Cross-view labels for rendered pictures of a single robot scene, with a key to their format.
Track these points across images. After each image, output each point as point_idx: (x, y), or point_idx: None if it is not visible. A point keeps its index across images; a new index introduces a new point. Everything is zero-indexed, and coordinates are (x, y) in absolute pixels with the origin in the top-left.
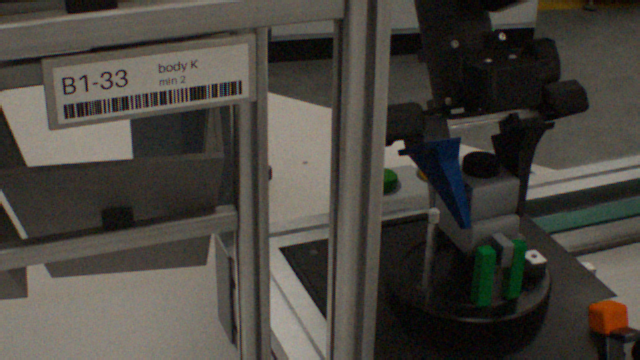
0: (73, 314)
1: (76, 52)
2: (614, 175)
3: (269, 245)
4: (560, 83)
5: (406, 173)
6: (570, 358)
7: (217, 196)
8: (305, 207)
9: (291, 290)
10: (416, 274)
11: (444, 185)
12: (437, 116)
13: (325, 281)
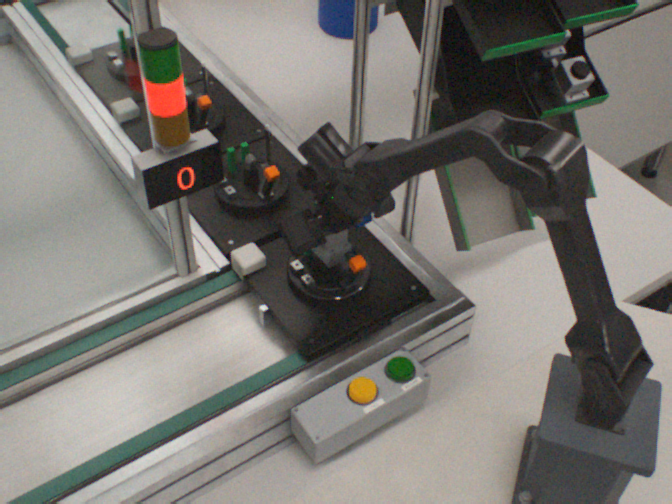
0: (547, 329)
1: None
2: (231, 418)
3: (441, 300)
4: (292, 214)
5: (384, 389)
6: (278, 242)
7: (529, 443)
8: (466, 471)
9: (415, 271)
10: None
11: None
12: None
13: (399, 269)
